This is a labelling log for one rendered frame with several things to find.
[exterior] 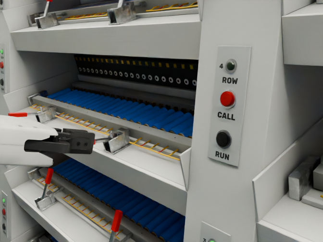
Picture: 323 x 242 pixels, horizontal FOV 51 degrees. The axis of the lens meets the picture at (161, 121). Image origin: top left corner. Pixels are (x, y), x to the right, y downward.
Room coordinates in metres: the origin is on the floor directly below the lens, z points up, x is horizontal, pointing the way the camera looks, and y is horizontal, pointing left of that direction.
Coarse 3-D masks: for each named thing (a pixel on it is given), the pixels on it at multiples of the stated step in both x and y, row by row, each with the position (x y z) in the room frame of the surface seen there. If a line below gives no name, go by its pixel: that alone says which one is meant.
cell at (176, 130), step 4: (192, 116) 0.55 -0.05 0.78; (188, 120) 0.54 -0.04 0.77; (192, 120) 0.54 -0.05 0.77; (180, 124) 0.53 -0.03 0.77; (184, 124) 0.53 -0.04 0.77; (188, 124) 0.53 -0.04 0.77; (172, 128) 0.52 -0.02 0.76; (176, 128) 0.52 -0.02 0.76; (180, 128) 0.52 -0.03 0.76; (184, 128) 0.52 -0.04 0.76; (176, 132) 0.51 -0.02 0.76
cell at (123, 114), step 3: (138, 105) 0.65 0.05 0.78; (141, 105) 0.65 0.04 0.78; (144, 105) 0.65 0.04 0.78; (132, 108) 0.64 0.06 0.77; (135, 108) 0.64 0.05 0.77; (138, 108) 0.64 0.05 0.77; (126, 111) 0.63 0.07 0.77; (129, 111) 0.63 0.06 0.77; (132, 111) 0.63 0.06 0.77; (120, 114) 0.62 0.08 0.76; (123, 114) 0.62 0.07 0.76; (126, 114) 0.62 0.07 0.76; (120, 117) 0.61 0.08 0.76
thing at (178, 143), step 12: (36, 96) 0.85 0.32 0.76; (60, 108) 0.73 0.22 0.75; (72, 108) 0.70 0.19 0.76; (72, 120) 0.67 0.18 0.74; (84, 120) 0.66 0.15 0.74; (96, 120) 0.62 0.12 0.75; (108, 120) 0.59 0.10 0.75; (120, 120) 0.58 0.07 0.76; (132, 132) 0.54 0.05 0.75; (144, 132) 0.52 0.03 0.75; (156, 132) 0.51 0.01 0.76; (168, 132) 0.50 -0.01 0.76; (144, 144) 0.50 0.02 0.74; (156, 144) 0.49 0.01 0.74; (168, 144) 0.48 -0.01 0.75; (180, 144) 0.46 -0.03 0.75; (168, 156) 0.46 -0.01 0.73
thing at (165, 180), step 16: (48, 80) 0.89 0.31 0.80; (64, 80) 0.92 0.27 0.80; (80, 80) 0.91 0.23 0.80; (96, 80) 0.85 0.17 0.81; (112, 80) 0.79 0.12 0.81; (16, 96) 0.83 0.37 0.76; (32, 96) 0.84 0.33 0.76; (176, 96) 0.65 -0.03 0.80; (192, 96) 0.61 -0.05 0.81; (32, 112) 0.80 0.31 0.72; (80, 128) 0.64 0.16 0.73; (96, 144) 0.56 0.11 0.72; (80, 160) 0.60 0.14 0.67; (96, 160) 0.55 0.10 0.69; (112, 160) 0.50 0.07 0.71; (128, 160) 0.48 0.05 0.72; (144, 160) 0.48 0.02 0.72; (160, 160) 0.47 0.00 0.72; (176, 160) 0.46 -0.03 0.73; (112, 176) 0.52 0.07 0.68; (128, 176) 0.48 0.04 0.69; (144, 176) 0.45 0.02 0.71; (160, 176) 0.43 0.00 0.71; (176, 176) 0.42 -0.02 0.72; (144, 192) 0.46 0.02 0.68; (160, 192) 0.43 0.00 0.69; (176, 192) 0.40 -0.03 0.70; (176, 208) 0.41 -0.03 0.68
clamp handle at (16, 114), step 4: (40, 108) 0.71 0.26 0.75; (16, 112) 0.69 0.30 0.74; (20, 112) 0.69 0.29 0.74; (24, 112) 0.69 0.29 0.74; (36, 112) 0.71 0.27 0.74; (40, 112) 0.72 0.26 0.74; (12, 116) 0.67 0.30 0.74; (16, 116) 0.68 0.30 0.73; (20, 116) 0.68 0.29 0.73; (24, 116) 0.69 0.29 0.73
